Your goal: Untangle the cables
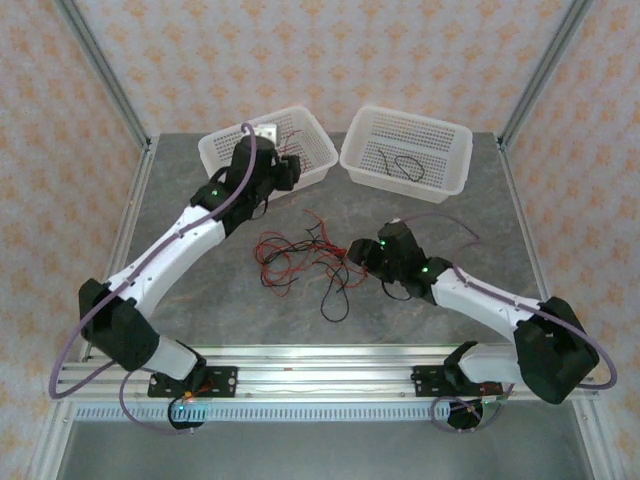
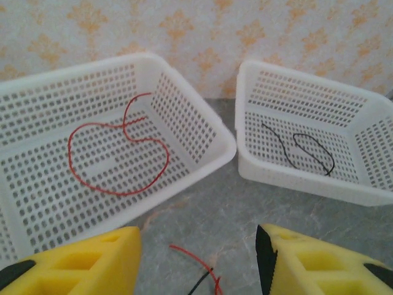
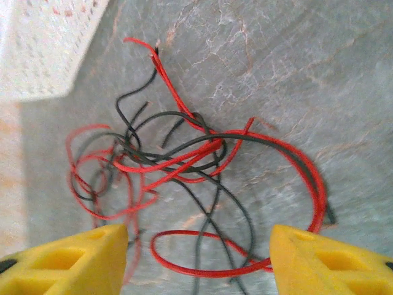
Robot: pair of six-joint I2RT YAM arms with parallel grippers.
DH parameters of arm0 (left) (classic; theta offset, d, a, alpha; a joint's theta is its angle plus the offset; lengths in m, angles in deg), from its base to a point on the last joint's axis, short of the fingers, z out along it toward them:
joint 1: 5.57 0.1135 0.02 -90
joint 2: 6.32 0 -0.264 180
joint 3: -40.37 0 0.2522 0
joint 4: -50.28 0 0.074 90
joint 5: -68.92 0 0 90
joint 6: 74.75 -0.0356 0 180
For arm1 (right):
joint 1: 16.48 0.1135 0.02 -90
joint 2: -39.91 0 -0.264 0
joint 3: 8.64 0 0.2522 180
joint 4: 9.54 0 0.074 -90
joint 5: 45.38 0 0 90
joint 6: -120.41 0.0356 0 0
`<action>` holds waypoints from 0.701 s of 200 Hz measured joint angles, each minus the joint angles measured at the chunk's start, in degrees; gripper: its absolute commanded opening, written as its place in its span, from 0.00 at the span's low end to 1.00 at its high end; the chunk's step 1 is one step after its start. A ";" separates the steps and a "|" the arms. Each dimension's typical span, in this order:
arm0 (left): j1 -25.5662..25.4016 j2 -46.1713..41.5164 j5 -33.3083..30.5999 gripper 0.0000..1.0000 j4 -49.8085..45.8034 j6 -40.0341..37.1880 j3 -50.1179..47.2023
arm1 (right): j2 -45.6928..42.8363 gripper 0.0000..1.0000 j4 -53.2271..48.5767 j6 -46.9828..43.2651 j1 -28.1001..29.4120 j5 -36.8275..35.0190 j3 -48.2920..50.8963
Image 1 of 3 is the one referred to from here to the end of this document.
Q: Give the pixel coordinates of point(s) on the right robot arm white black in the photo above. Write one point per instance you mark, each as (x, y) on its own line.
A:
(480, 295)

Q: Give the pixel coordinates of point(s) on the white perforated plastic basket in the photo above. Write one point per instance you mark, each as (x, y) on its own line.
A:
(457, 150)
(315, 145)

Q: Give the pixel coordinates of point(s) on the aluminium profile beam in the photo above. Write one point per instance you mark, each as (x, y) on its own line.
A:
(325, 375)

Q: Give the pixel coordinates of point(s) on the black round base electronics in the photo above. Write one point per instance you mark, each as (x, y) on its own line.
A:
(187, 422)
(460, 422)

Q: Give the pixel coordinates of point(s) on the grey metal panel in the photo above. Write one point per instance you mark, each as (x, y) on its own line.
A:
(325, 450)

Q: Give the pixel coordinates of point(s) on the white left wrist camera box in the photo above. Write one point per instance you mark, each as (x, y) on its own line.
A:
(267, 132)

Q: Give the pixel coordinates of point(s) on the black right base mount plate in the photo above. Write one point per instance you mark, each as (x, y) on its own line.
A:
(425, 382)

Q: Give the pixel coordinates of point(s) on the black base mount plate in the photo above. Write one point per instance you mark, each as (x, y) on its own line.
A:
(425, 382)
(225, 382)

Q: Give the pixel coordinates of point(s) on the aluminium table side rail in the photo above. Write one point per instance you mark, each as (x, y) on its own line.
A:
(121, 240)
(522, 210)

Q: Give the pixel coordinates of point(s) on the aluminium frame post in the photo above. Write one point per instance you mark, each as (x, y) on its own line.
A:
(102, 67)
(547, 65)

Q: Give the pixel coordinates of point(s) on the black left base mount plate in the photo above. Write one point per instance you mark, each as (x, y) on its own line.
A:
(225, 382)

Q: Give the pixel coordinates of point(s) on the aluminium frame leg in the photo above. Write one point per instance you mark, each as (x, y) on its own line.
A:
(597, 445)
(50, 445)

